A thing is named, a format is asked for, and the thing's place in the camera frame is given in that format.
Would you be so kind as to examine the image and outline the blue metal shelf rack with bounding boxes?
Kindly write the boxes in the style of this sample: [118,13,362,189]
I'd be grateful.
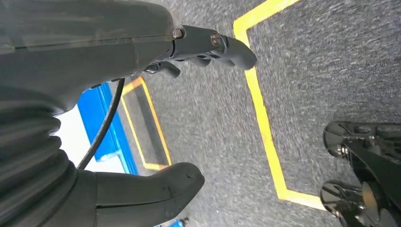
[77,82,139,175]

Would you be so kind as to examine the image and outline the white plastic tray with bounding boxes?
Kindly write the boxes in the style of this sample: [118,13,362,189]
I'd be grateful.
[53,105,126,174]

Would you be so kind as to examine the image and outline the yellow floor tape rectangle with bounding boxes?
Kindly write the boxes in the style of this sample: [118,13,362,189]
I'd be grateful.
[120,76,173,172]

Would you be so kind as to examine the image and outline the yellow floor tape square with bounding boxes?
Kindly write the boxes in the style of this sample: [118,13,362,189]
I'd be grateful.
[233,0,327,211]

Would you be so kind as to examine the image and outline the black robot lower body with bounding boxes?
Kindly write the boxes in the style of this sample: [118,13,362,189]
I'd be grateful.
[319,120,401,227]

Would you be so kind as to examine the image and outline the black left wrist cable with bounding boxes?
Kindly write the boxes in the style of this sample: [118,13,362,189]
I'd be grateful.
[77,78,126,170]

